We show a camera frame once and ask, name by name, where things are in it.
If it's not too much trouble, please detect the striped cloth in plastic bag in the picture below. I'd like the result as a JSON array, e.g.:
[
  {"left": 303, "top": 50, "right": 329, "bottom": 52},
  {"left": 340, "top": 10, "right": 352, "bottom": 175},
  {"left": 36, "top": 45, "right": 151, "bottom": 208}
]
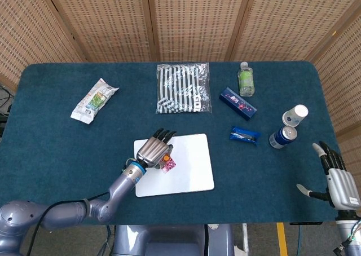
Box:
[{"left": 156, "top": 63, "right": 213, "bottom": 115}]

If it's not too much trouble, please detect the blue white drink can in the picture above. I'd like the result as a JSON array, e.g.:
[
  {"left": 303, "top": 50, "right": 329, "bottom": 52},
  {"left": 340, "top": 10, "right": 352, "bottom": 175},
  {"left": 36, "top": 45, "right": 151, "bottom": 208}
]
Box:
[{"left": 268, "top": 125, "right": 298, "bottom": 149}]

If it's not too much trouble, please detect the long dark blue box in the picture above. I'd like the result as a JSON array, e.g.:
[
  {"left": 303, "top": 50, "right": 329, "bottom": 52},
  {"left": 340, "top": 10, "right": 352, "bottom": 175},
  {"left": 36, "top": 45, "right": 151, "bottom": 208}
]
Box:
[{"left": 219, "top": 87, "right": 258, "bottom": 122}]

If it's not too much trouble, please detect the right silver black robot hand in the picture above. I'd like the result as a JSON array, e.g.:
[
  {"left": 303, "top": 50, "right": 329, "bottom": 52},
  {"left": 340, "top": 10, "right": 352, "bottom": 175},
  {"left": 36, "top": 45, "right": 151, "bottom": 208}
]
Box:
[{"left": 296, "top": 141, "right": 361, "bottom": 210}]

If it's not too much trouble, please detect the black cables bundle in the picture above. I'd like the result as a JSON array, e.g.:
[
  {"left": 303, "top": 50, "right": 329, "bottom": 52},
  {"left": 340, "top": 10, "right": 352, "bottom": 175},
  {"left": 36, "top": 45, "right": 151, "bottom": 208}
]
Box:
[{"left": 0, "top": 83, "right": 15, "bottom": 134}]

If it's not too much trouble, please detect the teal felt table mat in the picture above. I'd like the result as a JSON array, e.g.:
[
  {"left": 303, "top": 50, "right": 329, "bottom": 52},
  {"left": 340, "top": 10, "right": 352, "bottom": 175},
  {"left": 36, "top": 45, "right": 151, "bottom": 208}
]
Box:
[{"left": 0, "top": 61, "right": 339, "bottom": 226}]

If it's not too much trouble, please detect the blue cookie packet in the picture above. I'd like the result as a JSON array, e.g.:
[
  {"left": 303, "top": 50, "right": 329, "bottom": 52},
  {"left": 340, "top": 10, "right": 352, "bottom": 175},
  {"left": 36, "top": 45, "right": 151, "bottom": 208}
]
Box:
[{"left": 229, "top": 126, "right": 262, "bottom": 148}]

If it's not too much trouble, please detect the white table leg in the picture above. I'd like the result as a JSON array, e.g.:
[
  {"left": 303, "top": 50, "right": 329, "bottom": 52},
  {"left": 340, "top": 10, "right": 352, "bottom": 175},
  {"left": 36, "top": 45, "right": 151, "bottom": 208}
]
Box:
[{"left": 241, "top": 223, "right": 250, "bottom": 254}]

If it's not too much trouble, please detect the white rectangular board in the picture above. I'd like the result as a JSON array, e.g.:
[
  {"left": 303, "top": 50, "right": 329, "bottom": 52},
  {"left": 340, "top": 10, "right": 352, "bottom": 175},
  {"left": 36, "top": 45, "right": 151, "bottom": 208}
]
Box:
[{"left": 133, "top": 133, "right": 215, "bottom": 198}]

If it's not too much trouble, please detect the white paper cup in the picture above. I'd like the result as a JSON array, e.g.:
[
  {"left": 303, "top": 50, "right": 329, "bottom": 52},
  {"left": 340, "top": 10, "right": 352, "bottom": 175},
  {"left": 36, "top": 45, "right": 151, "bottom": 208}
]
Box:
[{"left": 282, "top": 104, "right": 309, "bottom": 127}]

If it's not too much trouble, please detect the grey-blue robot torso base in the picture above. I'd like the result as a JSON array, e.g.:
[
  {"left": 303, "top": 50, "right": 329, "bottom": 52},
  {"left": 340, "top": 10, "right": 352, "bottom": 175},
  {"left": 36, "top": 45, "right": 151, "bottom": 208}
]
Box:
[{"left": 112, "top": 224, "right": 235, "bottom": 256}]

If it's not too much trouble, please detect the clear bottle green label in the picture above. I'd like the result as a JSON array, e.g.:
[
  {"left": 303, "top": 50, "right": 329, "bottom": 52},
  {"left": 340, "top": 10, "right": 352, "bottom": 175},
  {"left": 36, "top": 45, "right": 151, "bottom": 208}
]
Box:
[{"left": 238, "top": 61, "right": 255, "bottom": 97}]

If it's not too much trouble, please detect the woven bamboo folding screen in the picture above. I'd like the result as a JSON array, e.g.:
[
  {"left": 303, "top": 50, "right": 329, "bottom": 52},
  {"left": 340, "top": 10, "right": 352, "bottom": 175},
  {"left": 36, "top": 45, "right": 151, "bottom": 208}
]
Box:
[{"left": 0, "top": 0, "right": 361, "bottom": 144}]

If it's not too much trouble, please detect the white green snack packet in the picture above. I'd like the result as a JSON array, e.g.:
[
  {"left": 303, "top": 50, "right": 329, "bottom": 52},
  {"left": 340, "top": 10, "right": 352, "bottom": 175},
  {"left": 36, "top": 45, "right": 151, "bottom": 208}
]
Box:
[{"left": 70, "top": 78, "right": 120, "bottom": 125}]

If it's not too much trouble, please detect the pink patterned small packet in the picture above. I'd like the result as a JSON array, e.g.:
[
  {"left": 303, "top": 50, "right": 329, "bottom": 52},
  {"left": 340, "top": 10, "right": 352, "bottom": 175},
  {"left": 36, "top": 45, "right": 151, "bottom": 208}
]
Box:
[{"left": 159, "top": 157, "right": 178, "bottom": 173}]

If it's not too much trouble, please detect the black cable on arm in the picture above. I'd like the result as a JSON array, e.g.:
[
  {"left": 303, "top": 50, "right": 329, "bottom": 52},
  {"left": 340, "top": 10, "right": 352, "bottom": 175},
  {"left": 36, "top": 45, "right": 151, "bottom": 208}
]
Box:
[{"left": 27, "top": 192, "right": 111, "bottom": 256}]

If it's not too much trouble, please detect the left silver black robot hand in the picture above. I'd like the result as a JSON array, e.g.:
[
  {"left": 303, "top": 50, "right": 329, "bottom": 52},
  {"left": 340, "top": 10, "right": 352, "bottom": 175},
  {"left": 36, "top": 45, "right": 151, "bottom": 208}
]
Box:
[{"left": 136, "top": 127, "right": 177, "bottom": 170}]

